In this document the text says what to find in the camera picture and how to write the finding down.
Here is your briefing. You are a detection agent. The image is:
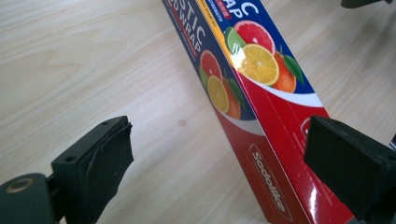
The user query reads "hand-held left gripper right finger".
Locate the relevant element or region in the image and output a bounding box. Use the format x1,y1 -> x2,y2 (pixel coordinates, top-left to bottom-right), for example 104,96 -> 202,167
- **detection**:
304,115 -> 396,222

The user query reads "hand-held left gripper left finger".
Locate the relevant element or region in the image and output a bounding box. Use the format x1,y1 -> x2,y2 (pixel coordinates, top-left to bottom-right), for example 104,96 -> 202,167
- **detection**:
50,115 -> 134,224

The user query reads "plastic wrap box with fruit print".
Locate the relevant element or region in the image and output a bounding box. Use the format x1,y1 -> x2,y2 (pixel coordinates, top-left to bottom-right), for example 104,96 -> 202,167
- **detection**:
162,0 -> 357,224

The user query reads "dark object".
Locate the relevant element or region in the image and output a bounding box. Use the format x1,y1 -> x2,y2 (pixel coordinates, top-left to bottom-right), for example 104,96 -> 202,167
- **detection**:
340,0 -> 394,9

